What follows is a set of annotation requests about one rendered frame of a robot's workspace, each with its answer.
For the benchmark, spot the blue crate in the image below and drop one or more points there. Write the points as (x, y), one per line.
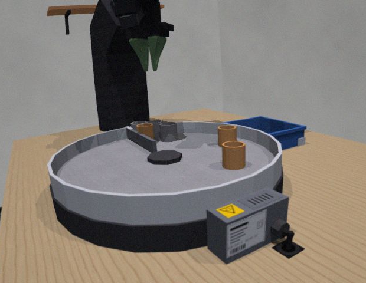
(288, 134)

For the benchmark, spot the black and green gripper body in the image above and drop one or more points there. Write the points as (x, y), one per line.
(144, 31)

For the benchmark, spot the grey metal bushing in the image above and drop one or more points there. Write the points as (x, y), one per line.
(134, 124)
(168, 131)
(156, 128)

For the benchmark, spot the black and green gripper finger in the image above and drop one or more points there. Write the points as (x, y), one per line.
(156, 45)
(141, 48)

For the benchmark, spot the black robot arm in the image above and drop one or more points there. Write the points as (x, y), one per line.
(136, 12)

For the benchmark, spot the grey round turntable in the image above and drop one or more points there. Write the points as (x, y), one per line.
(190, 200)

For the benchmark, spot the bronze bushing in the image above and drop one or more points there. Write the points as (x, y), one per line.
(234, 155)
(147, 130)
(226, 133)

